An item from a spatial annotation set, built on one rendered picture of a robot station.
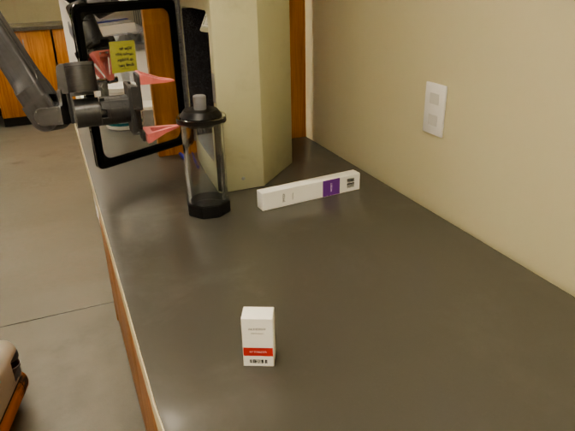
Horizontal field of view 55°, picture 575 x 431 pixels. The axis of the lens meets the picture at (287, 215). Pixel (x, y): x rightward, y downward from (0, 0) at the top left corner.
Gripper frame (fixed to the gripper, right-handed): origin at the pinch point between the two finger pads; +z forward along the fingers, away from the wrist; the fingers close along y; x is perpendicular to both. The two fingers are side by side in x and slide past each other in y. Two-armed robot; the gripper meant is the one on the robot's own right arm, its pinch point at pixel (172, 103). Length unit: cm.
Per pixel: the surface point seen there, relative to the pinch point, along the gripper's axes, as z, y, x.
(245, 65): 19.6, 5.2, 9.0
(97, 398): -28, -119, 61
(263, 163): 23.1, -19.6, 9.3
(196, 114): 4.1, -2.0, -3.5
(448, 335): 26, -26, -62
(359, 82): 55, -3, 17
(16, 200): -61, -117, 289
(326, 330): 10, -26, -53
